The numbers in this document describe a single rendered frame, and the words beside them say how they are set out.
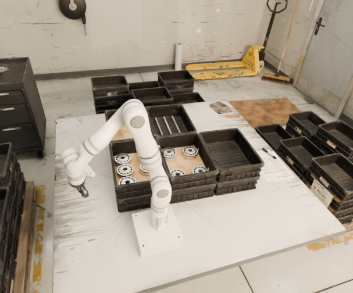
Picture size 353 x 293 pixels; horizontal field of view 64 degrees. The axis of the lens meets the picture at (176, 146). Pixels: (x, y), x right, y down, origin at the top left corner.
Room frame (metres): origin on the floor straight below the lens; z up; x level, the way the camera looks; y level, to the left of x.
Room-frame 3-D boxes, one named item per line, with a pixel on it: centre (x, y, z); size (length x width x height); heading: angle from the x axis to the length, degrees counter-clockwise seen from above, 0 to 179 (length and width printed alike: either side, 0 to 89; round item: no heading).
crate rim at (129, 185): (1.26, 0.23, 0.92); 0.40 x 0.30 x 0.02; 17
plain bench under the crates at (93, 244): (1.49, 0.01, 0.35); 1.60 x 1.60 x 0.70; 20
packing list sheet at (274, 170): (1.55, -0.69, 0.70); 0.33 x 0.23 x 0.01; 20
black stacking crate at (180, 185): (1.35, -0.06, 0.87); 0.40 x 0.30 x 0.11; 17
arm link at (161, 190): (0.93, 0.06, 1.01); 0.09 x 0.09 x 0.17; 16
